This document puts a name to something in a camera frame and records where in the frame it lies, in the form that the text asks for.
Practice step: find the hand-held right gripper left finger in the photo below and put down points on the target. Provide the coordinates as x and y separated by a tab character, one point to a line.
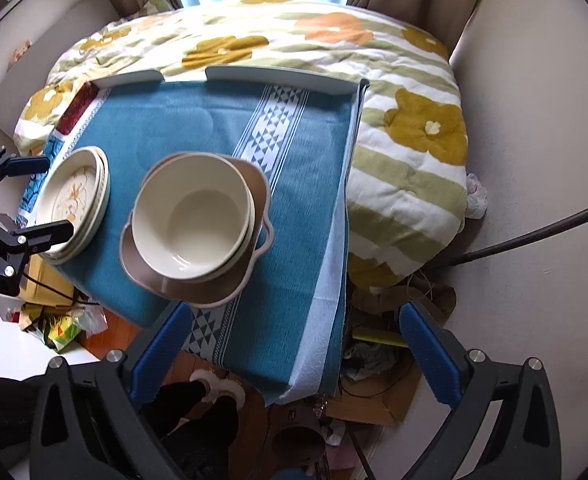
161	355

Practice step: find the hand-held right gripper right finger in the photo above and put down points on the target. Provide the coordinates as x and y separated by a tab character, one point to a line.
429	355

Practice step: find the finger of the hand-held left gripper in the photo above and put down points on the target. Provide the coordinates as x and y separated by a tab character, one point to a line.
28	165
48	236

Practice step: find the pink flower-shaped bowl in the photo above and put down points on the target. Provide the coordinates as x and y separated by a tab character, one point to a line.
198	294

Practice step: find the cream plate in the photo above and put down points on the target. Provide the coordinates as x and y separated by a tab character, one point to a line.
108	185

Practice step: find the white cream bowl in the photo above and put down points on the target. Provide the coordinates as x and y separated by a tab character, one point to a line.
193	220

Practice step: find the yellow envelope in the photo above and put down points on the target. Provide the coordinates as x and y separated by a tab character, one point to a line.
43	285

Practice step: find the cardboard box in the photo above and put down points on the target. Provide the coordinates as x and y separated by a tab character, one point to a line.
384	400

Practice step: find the fluffy beige slipper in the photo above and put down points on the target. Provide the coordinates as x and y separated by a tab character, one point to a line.
218	390

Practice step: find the person's leg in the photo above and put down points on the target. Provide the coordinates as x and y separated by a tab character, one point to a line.
193	430

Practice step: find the colourful plastic packet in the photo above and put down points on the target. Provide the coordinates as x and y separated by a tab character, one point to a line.
61	332

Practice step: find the light blue towel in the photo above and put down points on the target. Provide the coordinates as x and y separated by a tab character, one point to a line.
324	320

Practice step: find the small plush toy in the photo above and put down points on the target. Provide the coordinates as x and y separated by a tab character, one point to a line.
21	52

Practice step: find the grey cushion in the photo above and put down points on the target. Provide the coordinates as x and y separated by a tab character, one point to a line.
68	20

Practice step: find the teal tablecloth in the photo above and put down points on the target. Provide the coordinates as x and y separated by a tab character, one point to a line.
183	115

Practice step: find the white crumpled cloth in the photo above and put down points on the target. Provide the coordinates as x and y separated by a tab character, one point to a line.
476	195

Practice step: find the floral striped quilt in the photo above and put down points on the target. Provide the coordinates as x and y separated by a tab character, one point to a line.
404	170

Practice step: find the floral pillow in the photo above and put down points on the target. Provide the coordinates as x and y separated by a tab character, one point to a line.
154	4

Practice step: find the white tray table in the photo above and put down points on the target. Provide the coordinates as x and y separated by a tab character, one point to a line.
284	79

